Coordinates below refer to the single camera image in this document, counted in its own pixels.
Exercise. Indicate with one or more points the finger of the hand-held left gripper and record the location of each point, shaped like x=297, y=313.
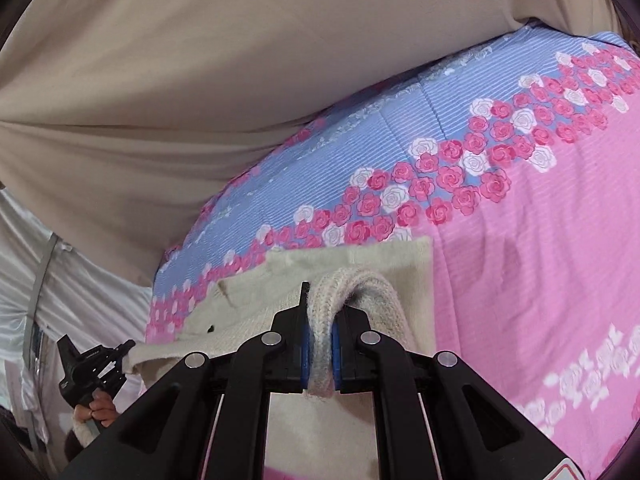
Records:
x=121, y=347

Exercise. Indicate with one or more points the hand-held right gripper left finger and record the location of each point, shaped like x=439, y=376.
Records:
x=303, y=355

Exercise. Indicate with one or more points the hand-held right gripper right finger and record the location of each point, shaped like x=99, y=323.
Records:
x=337, y=355

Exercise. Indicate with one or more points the beige knit sweater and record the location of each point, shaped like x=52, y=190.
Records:
x=300, y=280

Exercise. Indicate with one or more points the person's left hand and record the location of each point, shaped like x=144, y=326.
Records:
x=97, y=409

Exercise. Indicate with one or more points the white fabric cover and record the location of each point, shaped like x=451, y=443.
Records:
x=45, y=300

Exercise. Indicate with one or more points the floral pink and blue bedsheet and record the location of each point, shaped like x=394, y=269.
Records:
x=475, y=220

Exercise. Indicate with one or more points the beige curtain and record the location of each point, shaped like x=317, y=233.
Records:
x=175, y=85

